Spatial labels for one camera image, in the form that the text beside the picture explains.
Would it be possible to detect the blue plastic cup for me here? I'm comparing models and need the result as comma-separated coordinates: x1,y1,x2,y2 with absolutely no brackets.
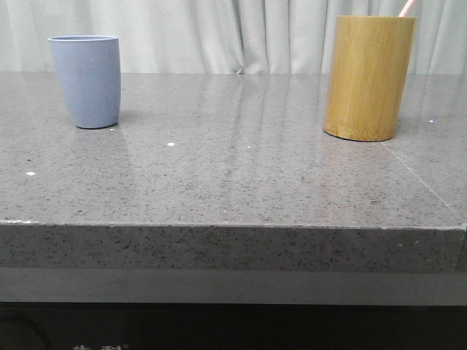
47,35,121,129

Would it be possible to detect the pink chopstick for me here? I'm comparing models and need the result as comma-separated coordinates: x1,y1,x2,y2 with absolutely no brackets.
398,0,417,18

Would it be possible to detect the white pleated curtain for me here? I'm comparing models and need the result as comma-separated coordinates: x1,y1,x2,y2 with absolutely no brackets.
0,0,467,76

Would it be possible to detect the bamboo cylindrical holder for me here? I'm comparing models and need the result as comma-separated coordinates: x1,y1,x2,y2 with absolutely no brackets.
323,15,416,141

